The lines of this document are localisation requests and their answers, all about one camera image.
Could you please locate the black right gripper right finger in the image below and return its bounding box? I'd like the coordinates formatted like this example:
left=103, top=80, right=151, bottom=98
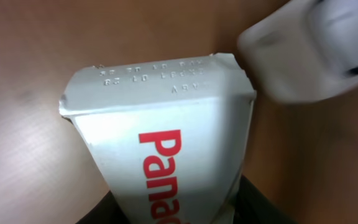
left=233, top=176, right=296, bottom=224

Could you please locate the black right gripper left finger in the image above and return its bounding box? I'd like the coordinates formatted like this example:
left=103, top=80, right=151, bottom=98
left=76, top=191, right=126, bottom=224

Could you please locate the white blue Panadol box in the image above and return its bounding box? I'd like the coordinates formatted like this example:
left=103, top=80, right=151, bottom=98
left=59, top=53, right=256, bottom=223

